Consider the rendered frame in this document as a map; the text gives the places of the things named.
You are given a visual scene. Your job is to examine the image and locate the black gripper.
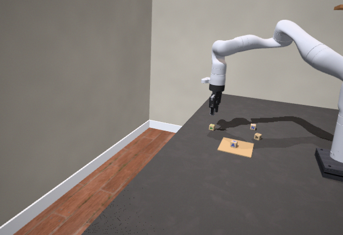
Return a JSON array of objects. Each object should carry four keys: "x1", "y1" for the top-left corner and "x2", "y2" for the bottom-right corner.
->
[{"x1": 209, "y1": 84, "x2": 225, "y2": 116}]

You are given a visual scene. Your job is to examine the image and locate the beige mat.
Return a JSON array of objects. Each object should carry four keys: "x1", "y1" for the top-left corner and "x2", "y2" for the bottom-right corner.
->
[{"x1": 218, "y1": 138, "x2": 254, "y2": 158}]

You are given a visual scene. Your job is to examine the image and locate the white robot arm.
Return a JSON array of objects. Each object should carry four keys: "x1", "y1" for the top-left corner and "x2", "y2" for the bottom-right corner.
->
[{"x1": 201, "y1": 20, "x2": 343, "y2": 163}]

